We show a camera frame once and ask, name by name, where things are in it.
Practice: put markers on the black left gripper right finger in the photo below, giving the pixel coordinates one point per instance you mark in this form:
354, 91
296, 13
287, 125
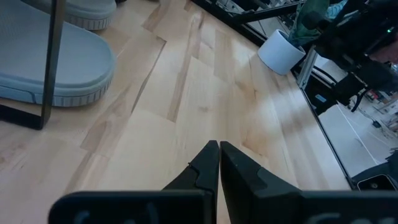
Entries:
245, 180

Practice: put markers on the white plant pot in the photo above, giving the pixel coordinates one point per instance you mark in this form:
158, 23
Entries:
278, 54

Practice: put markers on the black equipment box with labels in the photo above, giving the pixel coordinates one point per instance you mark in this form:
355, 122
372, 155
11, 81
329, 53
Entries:
320, 93

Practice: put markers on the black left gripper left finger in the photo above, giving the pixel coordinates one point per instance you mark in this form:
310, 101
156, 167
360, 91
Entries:
205, 171

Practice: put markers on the wooden shelf with black frame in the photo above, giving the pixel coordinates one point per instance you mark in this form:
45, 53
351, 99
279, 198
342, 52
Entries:
49, 62

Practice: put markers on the grey rubber slide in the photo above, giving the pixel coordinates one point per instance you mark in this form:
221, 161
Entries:
90, 15
77, 62

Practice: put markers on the silver aluminium rig post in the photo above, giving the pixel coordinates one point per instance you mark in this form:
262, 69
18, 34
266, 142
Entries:
306, 70

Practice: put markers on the person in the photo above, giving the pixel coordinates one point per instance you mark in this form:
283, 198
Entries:
337, 7

